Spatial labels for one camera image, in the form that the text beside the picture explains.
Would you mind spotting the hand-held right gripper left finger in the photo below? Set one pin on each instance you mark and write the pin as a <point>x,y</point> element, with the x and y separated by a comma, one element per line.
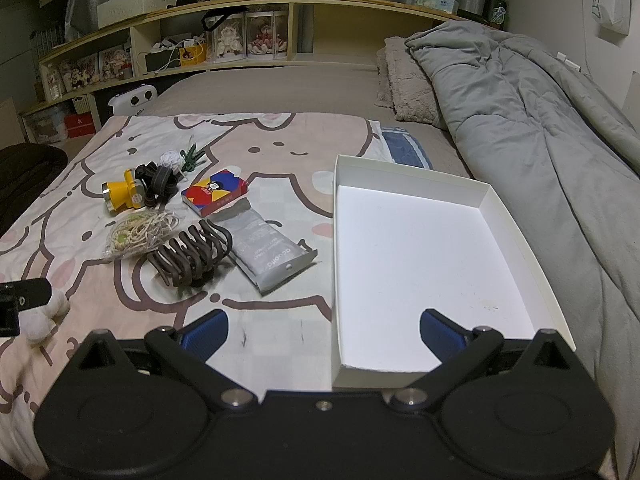
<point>205,334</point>

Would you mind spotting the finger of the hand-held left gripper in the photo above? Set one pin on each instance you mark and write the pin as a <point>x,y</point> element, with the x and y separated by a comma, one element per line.
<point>30,294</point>

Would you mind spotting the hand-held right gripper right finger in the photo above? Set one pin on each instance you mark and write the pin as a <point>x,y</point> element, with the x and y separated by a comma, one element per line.
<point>441,334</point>

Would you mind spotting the clear plastic bag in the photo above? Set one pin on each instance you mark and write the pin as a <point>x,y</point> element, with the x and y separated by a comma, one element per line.
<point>37,322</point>

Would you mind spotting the white cardboard box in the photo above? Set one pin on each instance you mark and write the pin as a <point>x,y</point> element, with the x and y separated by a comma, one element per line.
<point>425,260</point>

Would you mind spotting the brown hair claw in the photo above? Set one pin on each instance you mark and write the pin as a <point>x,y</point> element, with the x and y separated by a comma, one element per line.
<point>190,255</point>

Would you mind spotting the grey foil packet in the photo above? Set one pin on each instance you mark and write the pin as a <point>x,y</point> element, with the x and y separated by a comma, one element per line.
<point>260,250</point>

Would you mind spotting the clear bag of rubber bands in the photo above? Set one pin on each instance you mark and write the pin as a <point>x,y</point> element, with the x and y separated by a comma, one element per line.
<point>140,232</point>

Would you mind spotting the colourful card box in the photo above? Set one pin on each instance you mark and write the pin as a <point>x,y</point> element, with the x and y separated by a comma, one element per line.
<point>215,192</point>

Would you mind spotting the green plastic toy plant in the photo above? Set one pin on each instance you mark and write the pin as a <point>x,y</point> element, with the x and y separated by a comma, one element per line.
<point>192,160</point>

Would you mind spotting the dark cloth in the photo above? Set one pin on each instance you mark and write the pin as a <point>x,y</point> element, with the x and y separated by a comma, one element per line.
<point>25,175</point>

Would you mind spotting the clear storage bin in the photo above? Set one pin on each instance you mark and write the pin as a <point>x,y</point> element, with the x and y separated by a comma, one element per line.
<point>45,125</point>

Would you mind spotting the red box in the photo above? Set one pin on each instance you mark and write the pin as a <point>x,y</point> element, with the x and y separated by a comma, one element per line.
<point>80,126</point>

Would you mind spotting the blue patterned towel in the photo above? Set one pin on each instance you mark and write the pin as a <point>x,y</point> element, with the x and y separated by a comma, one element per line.
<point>405,145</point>

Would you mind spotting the white woven basket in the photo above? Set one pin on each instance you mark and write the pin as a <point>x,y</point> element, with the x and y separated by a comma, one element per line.
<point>82,107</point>

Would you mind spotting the printed cartoon blanket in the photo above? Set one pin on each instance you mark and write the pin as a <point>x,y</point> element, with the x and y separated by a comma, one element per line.
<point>150,135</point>

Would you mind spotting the white small heater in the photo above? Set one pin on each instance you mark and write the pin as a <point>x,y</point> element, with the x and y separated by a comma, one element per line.
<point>132,100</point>

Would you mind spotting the framed figure picture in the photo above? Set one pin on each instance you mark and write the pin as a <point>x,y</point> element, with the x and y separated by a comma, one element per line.
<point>115,62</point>
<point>79,74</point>

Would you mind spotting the grey duvet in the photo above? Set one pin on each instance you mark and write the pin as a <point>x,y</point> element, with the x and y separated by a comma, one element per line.
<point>525,110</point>

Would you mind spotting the beige fluffy pillow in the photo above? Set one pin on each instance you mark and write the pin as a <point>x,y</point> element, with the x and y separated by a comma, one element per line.
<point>405,85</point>

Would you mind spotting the dark green box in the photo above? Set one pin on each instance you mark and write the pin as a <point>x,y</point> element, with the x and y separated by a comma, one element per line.
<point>160,62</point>

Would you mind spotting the yellow bag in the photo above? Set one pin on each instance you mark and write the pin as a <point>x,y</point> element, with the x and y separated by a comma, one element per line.
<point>192,55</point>

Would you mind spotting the white-dressed doll in clear case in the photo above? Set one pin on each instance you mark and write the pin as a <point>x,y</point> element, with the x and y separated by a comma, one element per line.
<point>229,37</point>

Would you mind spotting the pink-dressed doll in clear case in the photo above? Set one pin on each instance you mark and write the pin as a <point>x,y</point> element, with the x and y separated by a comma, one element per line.
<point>265,35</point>

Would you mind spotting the long white box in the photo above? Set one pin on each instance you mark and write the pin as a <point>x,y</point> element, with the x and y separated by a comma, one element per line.
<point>135,7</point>

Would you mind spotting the green glass bottle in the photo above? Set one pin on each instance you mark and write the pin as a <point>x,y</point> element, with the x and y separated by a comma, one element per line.
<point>497,10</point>

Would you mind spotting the green tissue box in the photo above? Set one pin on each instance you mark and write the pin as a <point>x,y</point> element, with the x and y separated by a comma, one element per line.
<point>435,2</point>

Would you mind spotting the wooden headboard shelf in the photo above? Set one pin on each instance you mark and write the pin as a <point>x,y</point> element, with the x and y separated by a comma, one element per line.
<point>350,2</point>

